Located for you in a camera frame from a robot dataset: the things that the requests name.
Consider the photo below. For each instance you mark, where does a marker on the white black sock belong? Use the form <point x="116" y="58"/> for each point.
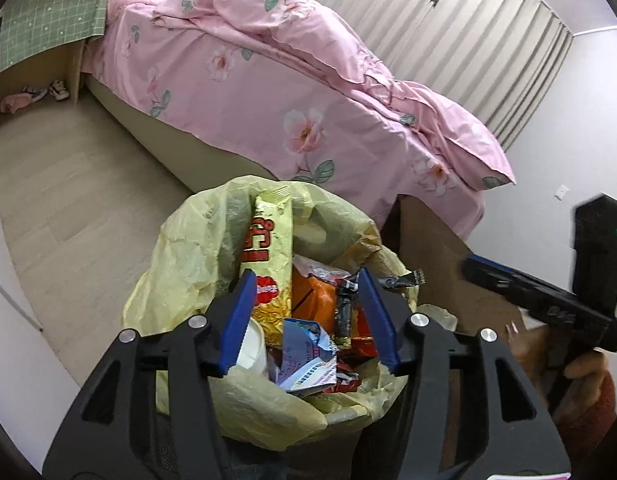
<point x="59" y="90"/>
<point x="36" y="93"/>

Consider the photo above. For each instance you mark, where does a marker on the person's right hand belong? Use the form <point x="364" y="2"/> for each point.
<point x="536" y="355"/>

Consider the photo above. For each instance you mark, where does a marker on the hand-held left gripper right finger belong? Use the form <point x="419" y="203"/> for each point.
<point x="378" y="320"/>

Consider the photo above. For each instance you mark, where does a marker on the person's right forearm red sleeve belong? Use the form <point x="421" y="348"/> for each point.
<point x="588" y="410"/>

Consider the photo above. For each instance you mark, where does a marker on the long pale yellow packet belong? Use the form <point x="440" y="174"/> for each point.
<point x="268" y="260"/>

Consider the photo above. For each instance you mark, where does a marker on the clear crinkled wrapper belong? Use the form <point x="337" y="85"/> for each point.
<point x="318" y="267"/>

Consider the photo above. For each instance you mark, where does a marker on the pink sock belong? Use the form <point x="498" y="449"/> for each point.
<point x="14" y="102"/>

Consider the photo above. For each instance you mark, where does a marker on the green checked cloth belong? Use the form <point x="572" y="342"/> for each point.
<point x="53" y="10"/>

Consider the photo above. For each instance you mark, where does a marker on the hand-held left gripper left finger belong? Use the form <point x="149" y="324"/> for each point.
<point x="238" y="320"/>

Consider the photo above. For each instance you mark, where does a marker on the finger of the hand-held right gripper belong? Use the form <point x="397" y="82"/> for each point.
<point x="498" y="280"/>

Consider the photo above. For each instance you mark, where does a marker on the black foil wrapper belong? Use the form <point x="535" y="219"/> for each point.
<point x="344" y="310"/>

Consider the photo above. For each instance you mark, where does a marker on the blue white wrapper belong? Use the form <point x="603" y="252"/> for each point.
<point x="308" y="360"/>

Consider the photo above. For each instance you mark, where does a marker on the beige pleated curtain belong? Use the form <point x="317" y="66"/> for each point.
<point x="463" y="35"/>

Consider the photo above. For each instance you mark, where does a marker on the white paper bowl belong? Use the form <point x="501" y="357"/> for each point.
<point x="253" y="350"/>

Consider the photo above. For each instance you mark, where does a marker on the white wall switch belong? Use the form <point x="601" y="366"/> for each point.
<point x="562" y="192"/>

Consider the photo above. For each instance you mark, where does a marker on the pink bed with quilt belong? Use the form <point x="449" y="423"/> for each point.
<point x="288" y="85"/>

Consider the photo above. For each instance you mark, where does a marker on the yellow plastic trash bag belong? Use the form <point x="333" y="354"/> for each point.
<point x="188" y="260"/>

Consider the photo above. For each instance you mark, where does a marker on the red wrapper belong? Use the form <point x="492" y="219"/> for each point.
<point x="346" y="380"/>

